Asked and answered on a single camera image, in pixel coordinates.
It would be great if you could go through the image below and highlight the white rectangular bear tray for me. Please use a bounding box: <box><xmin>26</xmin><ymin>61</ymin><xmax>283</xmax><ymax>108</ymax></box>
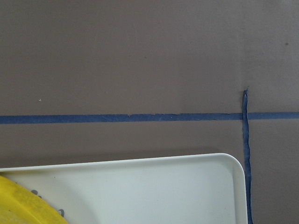
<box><xmin>0</xmin><ymin>153</ymin><xmax>247</xmax><ymax>224</ymax></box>

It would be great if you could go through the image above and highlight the dull yellow speckled banana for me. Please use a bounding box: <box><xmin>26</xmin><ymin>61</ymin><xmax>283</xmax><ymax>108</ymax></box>
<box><xmin>0</xmin><ymin>176</ymin><xmax>67</xmax><ymax>224</ymax></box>

